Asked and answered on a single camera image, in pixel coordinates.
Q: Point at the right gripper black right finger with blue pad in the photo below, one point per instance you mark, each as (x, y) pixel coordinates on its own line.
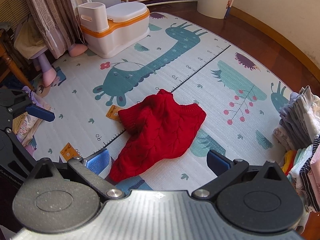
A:
(229, 172)

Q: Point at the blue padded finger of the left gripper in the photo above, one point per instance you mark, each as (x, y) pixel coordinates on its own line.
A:
(40, 113)

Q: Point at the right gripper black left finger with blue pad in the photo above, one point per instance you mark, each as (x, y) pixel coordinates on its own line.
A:
(91, 171)

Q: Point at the red knitted sweater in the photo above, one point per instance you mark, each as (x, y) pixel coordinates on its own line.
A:
(159, 128)

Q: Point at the colourful folded clothes stack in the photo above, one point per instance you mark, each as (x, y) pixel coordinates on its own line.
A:
(297, 167)

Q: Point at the grey folded clothes stack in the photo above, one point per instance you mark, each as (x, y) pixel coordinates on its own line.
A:
(299, 118)

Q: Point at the pile of patterned cloths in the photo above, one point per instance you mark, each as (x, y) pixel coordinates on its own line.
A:
(27, 124)

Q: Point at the orange paper tag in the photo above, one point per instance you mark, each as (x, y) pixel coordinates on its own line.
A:
(69, 152)
(113, 113)

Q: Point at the purple pink plush doll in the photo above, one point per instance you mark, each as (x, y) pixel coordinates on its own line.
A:
(41, 62)

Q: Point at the animal print play mat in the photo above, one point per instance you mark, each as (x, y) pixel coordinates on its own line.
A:
(196, 66)

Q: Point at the brown patterned curtain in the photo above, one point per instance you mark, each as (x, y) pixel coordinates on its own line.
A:
(59, 24)

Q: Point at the white orange child potty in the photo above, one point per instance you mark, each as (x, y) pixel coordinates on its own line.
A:
(108, 31)

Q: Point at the white pipe along wall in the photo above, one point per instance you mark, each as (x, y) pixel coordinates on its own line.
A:
(151, 3)

